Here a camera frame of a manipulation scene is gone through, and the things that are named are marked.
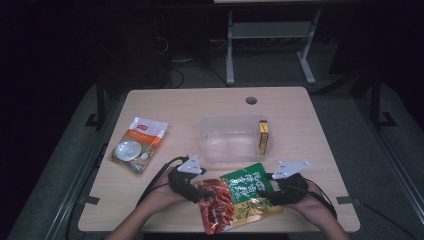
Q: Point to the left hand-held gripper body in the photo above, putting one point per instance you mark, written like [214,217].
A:
[186,181]

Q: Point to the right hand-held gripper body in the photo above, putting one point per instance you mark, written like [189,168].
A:
[291,188]

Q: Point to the green and red food packet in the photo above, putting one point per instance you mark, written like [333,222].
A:
[240,200]

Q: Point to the small yellow and red box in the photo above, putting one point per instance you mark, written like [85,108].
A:
[263,138]

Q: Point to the clear plastic container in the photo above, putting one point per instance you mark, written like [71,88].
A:
[230,140]

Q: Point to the person's left hand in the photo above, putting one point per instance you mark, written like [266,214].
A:
[163,196]

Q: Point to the person's right hand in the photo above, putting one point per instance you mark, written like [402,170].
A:
[315,206]

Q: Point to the white and orange food packet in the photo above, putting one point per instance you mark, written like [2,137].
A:
[140,143]

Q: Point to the black metal stand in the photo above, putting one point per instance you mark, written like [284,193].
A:
[100,106]
[376,103]

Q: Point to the white metal stand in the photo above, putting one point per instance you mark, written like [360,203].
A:
[266,30]

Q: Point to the grey table bracket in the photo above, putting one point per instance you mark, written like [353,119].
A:
[90,200]
[346,200]

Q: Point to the grey metal rail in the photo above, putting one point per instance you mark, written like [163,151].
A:
[396,166]
[78,186]

